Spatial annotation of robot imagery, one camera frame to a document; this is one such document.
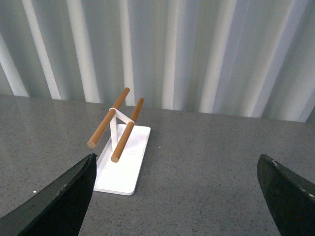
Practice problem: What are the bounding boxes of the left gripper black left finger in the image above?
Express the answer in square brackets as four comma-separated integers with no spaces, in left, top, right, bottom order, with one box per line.
[0,153,96,236]

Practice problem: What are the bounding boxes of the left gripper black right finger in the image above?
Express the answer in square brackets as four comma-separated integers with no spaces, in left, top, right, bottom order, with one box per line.
[257,154,315,236]

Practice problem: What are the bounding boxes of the white rack with wooden bars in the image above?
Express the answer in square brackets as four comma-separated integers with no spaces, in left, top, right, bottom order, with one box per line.
[87,88,151,196]

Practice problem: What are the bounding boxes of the white pleated curtain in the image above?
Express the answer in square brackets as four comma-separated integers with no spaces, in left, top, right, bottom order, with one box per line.
[0,0,315,123]

